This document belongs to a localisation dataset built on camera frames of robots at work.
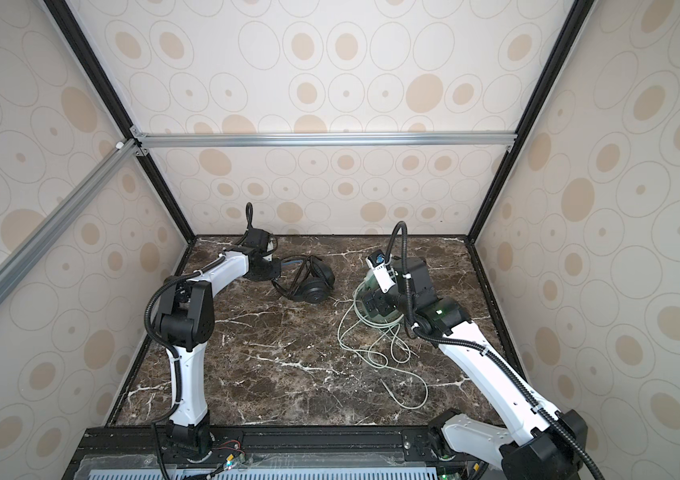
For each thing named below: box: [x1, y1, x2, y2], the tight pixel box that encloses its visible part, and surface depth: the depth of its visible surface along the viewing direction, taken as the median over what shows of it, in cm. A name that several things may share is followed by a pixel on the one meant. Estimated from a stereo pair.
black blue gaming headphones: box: [271, 254, 335, 304], surface depth 99 cm
